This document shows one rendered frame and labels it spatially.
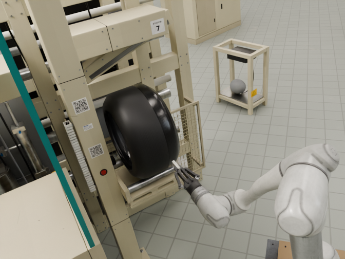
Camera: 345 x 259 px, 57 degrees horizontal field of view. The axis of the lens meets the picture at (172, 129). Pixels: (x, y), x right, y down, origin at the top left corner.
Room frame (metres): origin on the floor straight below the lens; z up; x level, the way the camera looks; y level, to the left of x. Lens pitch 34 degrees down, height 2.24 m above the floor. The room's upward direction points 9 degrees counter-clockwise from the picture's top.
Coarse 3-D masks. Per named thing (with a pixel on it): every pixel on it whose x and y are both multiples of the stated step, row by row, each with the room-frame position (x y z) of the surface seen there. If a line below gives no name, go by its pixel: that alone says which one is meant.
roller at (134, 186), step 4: (168, 168) 1.54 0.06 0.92; (172, 168) 1.54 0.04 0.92; (160, 172) 1.52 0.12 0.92; (164, 172) 1.52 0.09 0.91; (168, 172) 1.52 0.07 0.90; (152, 176) 1.49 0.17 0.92; (156, 176) 1.49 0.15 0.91; (160, 176) 1.50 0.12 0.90; (140, 180) 1.47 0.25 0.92; (144, 180) 1.47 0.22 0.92; (148, 180) 1.47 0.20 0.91; (152, 180) 1.48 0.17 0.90; (132, 184) 1.45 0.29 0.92; (136, 184) 1.44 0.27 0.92; (140, 184) 1.44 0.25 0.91; (144, 184) 1.45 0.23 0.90; (128, 188) 1.42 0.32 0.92; (132, 188) 1.42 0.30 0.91; (136, 188) 1.43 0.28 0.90
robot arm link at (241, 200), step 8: (272, 168) 0.87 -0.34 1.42; (264, 176) 0.86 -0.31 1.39; (272, 176) 0.83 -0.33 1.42; (280, 176) 0.80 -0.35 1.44; (256, 184) 0.88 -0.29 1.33; (264, 184) 0.84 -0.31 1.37; (272, 184) 0.82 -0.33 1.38; (232, 192) 1.07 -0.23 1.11; (240, 192) 1.06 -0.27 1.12; (248, 192) 0.99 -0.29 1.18; (256, 192) 0.88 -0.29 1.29; (264, 192) 0.85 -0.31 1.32; (232, 200) 1.03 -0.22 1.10; (240, 200) 1.02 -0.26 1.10; (248, 200) 1.00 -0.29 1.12; (232, 208) 1.01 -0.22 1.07; (240, 208) 1.00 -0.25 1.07; (248, 208) 1.01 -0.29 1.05
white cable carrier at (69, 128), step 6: (66, 126) 1.41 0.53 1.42; (72, 132) 1.42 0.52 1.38; (72, 138) 1.41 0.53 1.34; (72, 144) 1.41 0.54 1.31; (78, 144) 1.42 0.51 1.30; (78, 150) 1.41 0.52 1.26; (78, 156) 1.41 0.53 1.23; (84, 156) 1.44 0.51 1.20; (84, 162) 1.42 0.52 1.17; (84, 168) 1.41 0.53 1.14; (84, 174) 1.41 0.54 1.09; (90, 180) 1.41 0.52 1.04; (90, 186) 1.41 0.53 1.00
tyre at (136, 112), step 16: (112, 96) 1.63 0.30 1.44; (128, 96) 1.59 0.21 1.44; (144, 96) 1.58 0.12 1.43; (112, 112) 1.54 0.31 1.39; (128, 112) 1.48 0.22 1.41; (144, 112) 1.48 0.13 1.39; (160, 112) 1.49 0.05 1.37; (112, 128) 1.81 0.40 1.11; (128, 128) 1.42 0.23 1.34; (144, 128) 1.41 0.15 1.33; (160, 128) 1.43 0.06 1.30; (176, 128) 1.49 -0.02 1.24; (128, 144) 1.40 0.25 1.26; (144, 144) 1.37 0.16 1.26; (160, 144) 1.40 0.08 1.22; (176, 144) 1.44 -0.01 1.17; (128, 160) 1.67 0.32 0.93; (144, 160) 1.35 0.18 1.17; (160, 160) 1.39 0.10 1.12; (176, 160) 1.47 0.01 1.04; (144, 176) 1.39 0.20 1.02
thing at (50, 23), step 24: (24, 0) 1.52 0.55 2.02; (48, 0) 1.45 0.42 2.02; (48, 24) 1.43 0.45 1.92; (48, 48) 1.42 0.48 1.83; (72, 48) 1.46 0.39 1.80; (72, 72) 1.45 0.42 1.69; (72, 96) 1.43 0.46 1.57; (72, 120) 1.42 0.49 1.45; (96, 120) 1.46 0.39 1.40; (96, 144) 1.44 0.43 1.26; (96, 168) 1.43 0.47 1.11; (120, 192) 1.46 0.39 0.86; (120, 216) 1.44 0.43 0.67; (120, 240) 1.42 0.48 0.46
